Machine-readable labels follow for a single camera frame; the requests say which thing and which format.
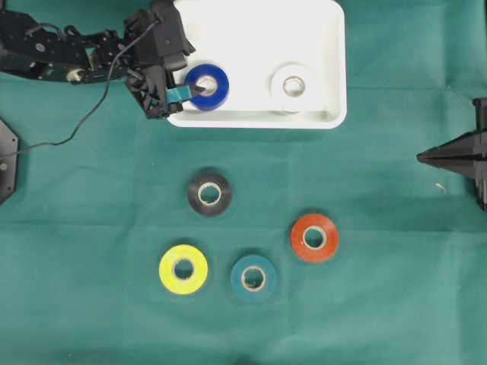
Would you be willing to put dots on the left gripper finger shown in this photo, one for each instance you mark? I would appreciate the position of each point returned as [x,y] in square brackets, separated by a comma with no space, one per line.
[183,93]

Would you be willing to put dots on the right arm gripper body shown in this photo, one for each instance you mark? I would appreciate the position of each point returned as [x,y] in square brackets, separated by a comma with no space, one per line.
[480,180]

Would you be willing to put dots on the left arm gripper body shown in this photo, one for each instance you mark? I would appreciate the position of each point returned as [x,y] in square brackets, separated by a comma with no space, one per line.
[158,47]

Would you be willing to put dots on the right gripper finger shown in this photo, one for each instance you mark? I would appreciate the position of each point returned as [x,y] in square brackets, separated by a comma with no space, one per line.
[466,145]
[467,168]

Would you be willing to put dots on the blue tape roll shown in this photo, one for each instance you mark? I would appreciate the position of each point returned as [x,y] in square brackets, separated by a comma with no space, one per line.
[214,82]

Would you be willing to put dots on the white tape roll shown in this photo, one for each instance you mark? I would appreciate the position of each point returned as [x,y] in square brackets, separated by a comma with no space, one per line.
[292,88]

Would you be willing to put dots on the red tape roll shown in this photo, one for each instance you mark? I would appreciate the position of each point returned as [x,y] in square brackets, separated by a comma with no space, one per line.
[327,229]

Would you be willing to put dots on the yellow tape roll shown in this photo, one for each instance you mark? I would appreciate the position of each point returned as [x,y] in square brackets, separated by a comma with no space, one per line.
[167,269]

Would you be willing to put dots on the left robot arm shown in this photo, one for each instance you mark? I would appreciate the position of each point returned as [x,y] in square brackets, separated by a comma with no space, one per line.
[43,51]

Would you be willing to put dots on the white plastic case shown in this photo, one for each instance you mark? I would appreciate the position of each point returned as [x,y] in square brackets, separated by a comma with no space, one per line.
[249,40]

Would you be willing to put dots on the black tape roll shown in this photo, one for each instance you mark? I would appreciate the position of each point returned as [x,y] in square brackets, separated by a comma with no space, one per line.
[202,180]

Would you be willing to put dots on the green tape roll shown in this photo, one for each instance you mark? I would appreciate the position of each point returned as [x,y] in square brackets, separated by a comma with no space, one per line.
[254,279]

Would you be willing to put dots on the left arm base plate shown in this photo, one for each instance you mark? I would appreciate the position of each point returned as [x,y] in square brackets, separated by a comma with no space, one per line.
[9,146]

